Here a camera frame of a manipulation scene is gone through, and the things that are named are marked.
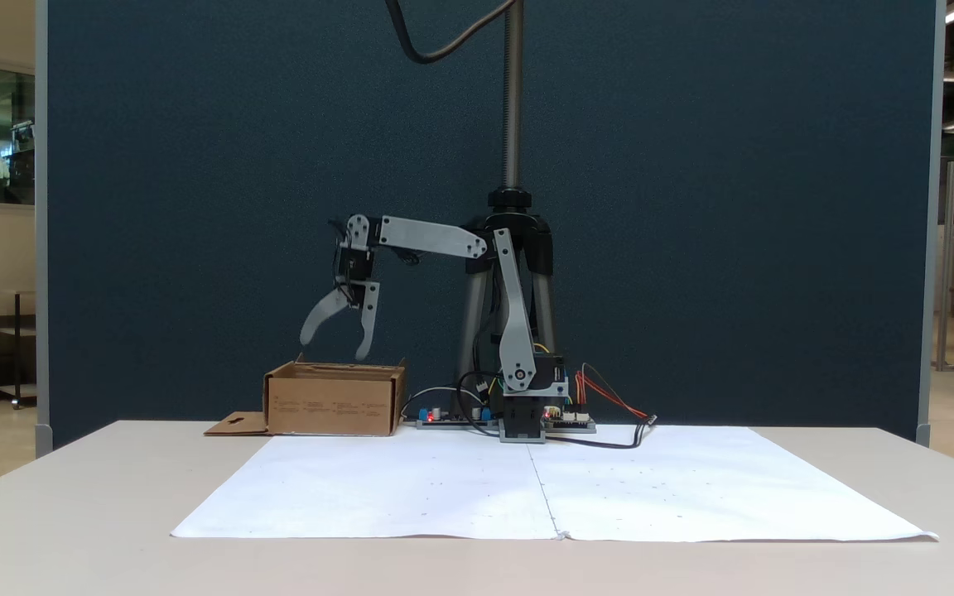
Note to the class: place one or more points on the grey curved ribbed gripper finger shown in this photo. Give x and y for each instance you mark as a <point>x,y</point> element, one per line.
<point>324,310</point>

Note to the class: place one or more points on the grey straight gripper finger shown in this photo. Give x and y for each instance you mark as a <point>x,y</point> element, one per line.
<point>368,331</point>

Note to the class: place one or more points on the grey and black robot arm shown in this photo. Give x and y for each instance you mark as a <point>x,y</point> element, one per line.
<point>431,236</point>

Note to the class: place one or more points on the brown cardboard box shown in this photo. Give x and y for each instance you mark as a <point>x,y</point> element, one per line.
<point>332,406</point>

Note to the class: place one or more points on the blue circuit board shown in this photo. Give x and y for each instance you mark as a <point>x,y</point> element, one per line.
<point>452,420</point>

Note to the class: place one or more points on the white paper sheet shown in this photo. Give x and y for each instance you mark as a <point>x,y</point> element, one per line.
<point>734,497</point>
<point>378,488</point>

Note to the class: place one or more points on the dark blue partition panel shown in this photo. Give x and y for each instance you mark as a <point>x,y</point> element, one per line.
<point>195,207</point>

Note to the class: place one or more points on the black and silver tripod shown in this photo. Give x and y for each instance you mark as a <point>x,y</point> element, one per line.
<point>513,99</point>

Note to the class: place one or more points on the framed wall window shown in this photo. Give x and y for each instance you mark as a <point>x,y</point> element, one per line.
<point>9,132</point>

